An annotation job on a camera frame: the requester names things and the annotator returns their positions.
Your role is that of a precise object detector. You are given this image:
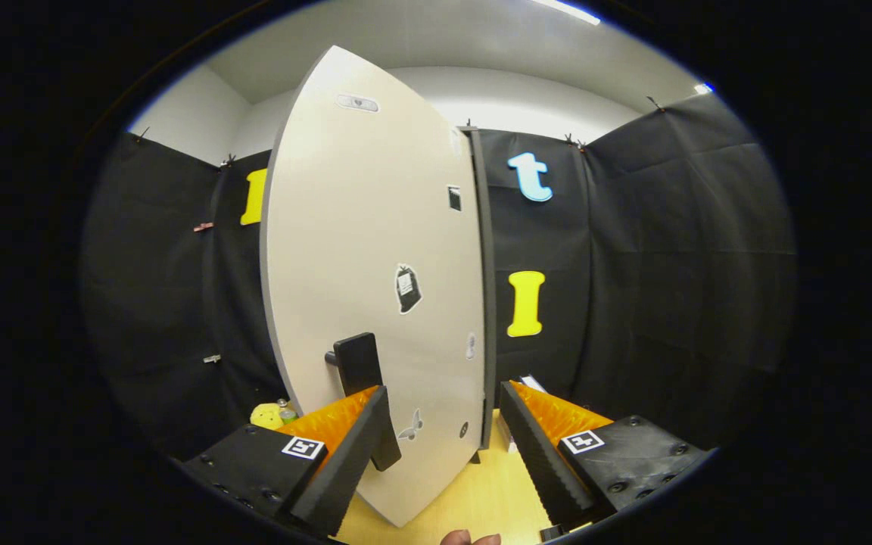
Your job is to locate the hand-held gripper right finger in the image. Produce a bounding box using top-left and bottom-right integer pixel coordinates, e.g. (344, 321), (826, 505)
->
(498, 380), (709, 531)

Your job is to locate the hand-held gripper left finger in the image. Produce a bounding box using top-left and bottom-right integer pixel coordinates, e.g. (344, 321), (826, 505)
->
(182, 385), (392, 538)

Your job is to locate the black door handle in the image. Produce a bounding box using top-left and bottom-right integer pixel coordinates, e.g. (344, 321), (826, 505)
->
(324, 332), (403, 472)

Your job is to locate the grey shoe cabinet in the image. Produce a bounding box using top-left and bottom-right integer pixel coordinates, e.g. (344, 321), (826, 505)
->
(457, 125), (500, 465)

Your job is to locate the beige shoe cabinet door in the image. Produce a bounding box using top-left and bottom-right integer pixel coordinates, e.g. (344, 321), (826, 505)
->
(260, 45), (488, 529)

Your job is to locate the yellow plush toy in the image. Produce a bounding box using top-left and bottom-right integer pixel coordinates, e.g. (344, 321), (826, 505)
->
(249, 403), (285, 431)

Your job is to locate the black backdrop cloth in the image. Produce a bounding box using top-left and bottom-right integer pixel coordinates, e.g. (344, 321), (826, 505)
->
(80, 92), (796, 464)

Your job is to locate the long ceiling light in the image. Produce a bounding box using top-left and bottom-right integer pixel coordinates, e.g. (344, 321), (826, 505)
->
(533, 0), (602, 26)

